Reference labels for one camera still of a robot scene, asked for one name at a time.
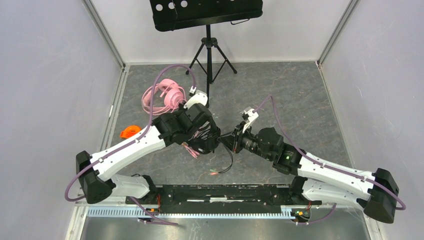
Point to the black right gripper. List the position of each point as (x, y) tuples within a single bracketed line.
[(234, 142)]

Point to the black headphones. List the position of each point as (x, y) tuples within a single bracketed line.
[(205, 139)]

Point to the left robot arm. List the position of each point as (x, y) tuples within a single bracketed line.
[(97, 173)]

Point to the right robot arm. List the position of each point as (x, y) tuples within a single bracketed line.
[(318, 180)]

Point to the pink headphones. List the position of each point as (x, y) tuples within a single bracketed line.
[(171, 93)]

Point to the orange plastic piece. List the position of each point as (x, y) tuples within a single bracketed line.
[(130, 131)]

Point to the black music stand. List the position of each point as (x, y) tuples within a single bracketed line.
[(171, 15)]

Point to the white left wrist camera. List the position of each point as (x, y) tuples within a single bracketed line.
[(196, 97)]

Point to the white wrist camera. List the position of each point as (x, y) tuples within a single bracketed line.
[(196, 97), (249, 116)]

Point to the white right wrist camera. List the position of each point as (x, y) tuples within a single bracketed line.
[(249, 116)]

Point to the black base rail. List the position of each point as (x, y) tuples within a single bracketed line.
[(222, 198)]

